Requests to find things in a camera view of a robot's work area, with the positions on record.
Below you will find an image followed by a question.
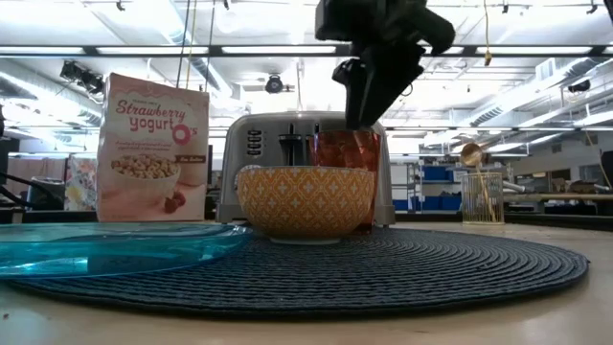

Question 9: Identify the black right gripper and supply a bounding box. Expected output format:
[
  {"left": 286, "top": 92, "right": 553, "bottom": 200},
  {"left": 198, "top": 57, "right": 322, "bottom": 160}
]
[{"left": 315, "top": 0, "right": 456, "bottom": 130}]

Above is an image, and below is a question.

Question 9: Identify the orange faceted glass tumbler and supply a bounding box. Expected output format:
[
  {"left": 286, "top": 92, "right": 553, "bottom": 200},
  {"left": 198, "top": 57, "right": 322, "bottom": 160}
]
[{"left": 308, "top": 129, "right": 382, "bottom": 236}]

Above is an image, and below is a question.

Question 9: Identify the gold spoon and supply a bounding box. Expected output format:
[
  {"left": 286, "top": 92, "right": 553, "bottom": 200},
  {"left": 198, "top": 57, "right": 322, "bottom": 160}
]
[{"left": 460, "top": 142, "right": 499, "bottom": 222}]

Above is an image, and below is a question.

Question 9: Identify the orange patterned ceramic bowl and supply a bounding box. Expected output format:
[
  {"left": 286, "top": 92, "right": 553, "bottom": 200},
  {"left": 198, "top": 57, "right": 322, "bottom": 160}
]
[{"left": 236, "top": 165, "right": 376, "bottom": 245}]

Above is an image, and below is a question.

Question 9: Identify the pink strawberry yogurt cereal box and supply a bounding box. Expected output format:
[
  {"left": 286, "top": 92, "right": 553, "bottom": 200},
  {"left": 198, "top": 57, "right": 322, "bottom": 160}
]
[{"left": 95, "top": 72, "right": 211, "bottom": 224}]

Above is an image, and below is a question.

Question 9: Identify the teal transparent plastic plate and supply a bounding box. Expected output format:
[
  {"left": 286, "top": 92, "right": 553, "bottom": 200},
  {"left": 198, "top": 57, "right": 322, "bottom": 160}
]
[{"left": 0, "top": 220, "right": 254, "bottom": 282}]

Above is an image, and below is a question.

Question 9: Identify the blue storage bin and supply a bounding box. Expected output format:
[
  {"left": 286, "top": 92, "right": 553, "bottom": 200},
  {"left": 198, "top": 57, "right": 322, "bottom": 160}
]
[
  {"left": 392, "top": 194, "right": 464, "bottom": 213},
  {"left": 422, "top": 165, "right": 455, "bottom": 183}
]

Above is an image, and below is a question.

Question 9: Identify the stainless steel four-slot toaster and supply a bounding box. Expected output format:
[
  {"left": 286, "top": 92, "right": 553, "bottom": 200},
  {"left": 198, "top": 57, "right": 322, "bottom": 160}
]
[{"left": 215, "top": 110, "right": 397, "bottom": 226}]

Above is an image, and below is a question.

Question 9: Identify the round dark blue woven placemat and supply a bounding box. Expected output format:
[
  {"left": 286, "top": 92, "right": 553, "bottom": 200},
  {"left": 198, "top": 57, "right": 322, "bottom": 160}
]
[{"left": 7, "top": 225, "right": 590, "bottom": 320}]

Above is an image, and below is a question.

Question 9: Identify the wooden workbench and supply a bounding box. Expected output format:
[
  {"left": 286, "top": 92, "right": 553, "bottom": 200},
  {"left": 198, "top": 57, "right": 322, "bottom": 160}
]
[{"left": 507, "top": 193, "right": 613, "bottom": 201}]

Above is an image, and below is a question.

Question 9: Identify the black twin ceiling spotlight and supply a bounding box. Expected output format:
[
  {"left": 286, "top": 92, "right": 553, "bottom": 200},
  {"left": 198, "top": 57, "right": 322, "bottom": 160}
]
[{"left": 59, "top": 60, "right": 105, "bottom": 95}]

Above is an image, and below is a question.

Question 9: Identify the floral patterned cloth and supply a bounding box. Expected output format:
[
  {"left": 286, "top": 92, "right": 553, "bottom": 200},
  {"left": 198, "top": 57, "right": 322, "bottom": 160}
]
[{"left": 64, "top": 153, "right": 100, "bottom": 212}]

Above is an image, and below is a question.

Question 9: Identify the dark grey bin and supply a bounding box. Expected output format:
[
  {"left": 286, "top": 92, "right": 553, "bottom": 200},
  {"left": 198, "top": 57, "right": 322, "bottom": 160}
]
[{"left": 28, "top": 175, "right": 66, "bottom": 212}]

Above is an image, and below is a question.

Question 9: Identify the yellow cord with plug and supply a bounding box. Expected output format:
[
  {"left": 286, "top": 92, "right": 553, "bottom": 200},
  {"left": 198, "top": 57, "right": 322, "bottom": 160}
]
[{"left": 482, "top": 0, "right": 493, "bottom": 67}]

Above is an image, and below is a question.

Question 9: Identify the black ceiling light rail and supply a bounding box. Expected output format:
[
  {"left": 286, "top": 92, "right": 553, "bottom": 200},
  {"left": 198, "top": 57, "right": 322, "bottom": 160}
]
[{"left": 0, "top": 44, "right": 613, "bottom": 58}]

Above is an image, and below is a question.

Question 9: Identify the gold wire utensil holder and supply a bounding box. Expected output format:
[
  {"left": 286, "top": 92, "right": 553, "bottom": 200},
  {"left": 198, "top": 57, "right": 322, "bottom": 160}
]
[{"left": 460, "top": 171, "right": 506, "bottom": 225}]

